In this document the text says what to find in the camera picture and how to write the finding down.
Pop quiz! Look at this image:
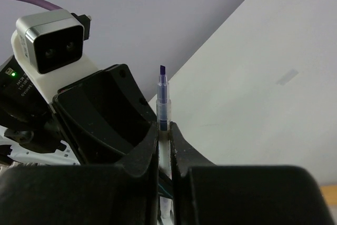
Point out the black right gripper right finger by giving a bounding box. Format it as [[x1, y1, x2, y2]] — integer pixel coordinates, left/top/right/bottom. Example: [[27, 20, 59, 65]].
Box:
[[171, 123, 333, 224]]

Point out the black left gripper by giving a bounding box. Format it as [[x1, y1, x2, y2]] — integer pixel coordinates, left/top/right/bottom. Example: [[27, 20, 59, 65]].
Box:
[[1, 56, 156, 165]]

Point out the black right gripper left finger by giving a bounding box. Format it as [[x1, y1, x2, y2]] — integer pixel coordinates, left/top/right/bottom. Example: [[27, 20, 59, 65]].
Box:
[[1, 124, 158, 224]]

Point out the purple marker pen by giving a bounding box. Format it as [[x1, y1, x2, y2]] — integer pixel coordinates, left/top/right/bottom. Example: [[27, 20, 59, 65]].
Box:
[[156, 65, 173, 224]]

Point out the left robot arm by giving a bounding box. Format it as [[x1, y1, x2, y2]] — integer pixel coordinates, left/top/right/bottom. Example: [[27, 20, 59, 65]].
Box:
[[1, 56, 156, 165]]

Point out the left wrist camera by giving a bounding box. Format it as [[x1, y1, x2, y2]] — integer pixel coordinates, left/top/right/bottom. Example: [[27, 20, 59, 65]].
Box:
[[11, 8, 98, 104]]

